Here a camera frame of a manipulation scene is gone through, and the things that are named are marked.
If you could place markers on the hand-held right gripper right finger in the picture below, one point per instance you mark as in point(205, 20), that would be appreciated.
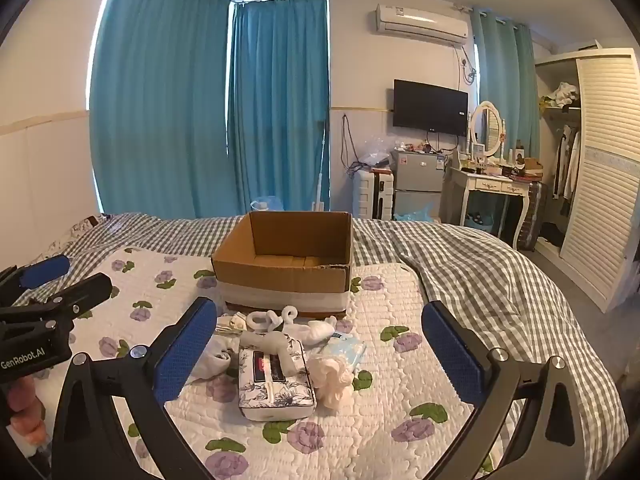
point(452, 355)

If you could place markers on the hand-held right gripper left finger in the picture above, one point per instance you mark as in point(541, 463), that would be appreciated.
point(185, 350)

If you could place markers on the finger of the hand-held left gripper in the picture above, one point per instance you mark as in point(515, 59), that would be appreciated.
point(85, 291)
point(45, 270)

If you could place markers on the cream socks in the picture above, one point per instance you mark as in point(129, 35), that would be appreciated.
point(230, 322)

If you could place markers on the white curled sock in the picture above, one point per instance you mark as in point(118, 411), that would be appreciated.
point(257, 319)

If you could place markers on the floral tissue pack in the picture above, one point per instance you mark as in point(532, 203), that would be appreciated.
point(280, 392)

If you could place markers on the cardboard box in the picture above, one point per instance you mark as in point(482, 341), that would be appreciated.
point(280, 280)

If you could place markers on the cream cloth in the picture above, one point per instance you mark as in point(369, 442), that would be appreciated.
point(330, 380)

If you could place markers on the person's left hand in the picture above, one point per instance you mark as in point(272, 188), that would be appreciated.
point(25, 400)

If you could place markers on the floral ruffled pillow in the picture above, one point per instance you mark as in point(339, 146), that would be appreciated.
point(85, 225)

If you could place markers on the quilted floral mat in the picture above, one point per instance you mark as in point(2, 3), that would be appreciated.
point(390, 400)

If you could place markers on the grey checked blanket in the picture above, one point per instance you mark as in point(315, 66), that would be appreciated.
point(490, 280)

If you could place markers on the blue plastic bag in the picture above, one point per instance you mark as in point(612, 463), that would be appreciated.
point(417, 212)

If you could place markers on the white dressing table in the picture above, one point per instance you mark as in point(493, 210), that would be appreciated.
point(492, 185)

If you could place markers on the grey small fridge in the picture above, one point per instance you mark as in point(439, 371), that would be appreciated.
point(417, 177)

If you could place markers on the white suitcase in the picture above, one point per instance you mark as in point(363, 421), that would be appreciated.
point(370, 192)

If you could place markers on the wide teal curtain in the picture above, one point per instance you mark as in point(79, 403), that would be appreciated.
point(160, 100)

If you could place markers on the clear plastic bag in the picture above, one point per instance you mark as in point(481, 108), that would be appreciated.
point(375, 152)

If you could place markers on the hanging clothes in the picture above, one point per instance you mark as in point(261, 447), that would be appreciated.
point(570, 165)

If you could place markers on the white mop pole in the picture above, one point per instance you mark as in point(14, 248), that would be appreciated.
point(322, 170)

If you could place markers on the white oval mirror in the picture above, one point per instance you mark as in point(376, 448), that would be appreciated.
point(492, 127)

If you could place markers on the white louvred wardrobe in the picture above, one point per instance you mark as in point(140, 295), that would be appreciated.
point(605, 175)

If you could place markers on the narrow teal curtain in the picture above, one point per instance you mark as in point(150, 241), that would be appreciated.
point(507, 85)

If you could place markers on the white clothes pile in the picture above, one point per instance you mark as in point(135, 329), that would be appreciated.
point(562, 94)

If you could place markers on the white air conditioner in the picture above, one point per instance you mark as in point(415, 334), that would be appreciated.
point(420, 22)

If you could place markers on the black wall television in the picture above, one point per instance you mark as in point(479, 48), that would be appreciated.
point(430, 107)

